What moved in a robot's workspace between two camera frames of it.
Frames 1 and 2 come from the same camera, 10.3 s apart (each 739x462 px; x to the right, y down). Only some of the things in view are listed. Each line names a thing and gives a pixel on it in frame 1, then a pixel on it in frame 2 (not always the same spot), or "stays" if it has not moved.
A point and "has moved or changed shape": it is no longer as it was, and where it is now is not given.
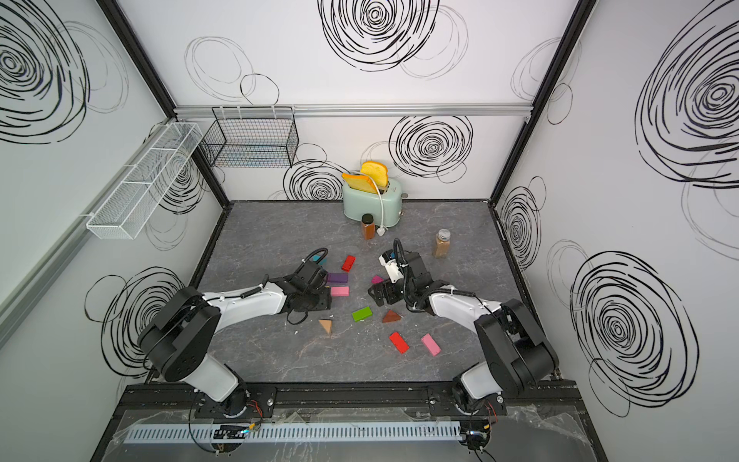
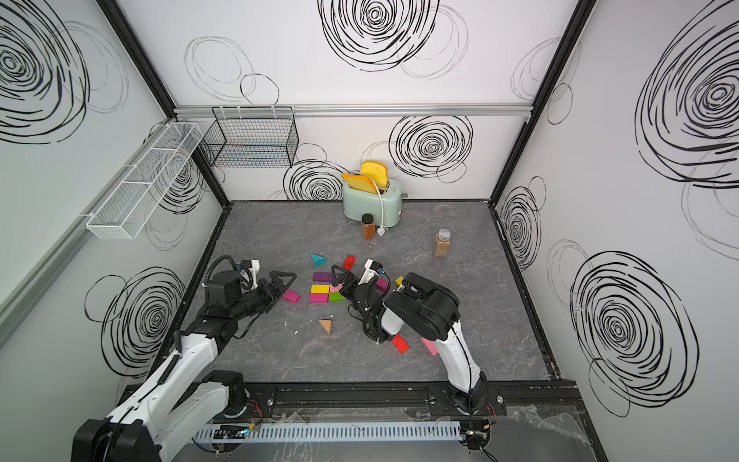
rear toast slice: x=378 y=171 stays
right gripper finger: x=377 y=294 to x=348 y=287
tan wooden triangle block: x=327 y=324 stays
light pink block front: x=430 y=344 stays
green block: x=362 y=314 has moved or changed shape
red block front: x=397 y=341 stays
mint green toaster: x=358 y=202 stays
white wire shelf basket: x=126 y=208 stays
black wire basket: x=252 y=137 stays
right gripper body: x=397 y=291 to x=357 y=293
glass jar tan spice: x=443 y=243 stays
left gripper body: x=320 y=299 to x=256 y=299
